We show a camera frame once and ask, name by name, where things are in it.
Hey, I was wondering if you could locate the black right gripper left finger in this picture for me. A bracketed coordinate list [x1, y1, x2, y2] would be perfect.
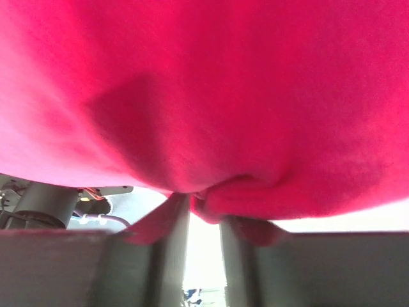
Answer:
[1, 193, 189, 306]

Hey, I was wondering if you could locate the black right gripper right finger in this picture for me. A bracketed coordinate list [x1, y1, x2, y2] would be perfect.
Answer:
[220, 217, 408, 306]

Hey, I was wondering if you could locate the magenta t-shirt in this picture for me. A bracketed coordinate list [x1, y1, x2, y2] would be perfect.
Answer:
[0, 0, 409, 225]

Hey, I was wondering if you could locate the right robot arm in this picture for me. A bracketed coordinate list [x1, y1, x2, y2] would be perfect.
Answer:
[1, 181, 408, 306]

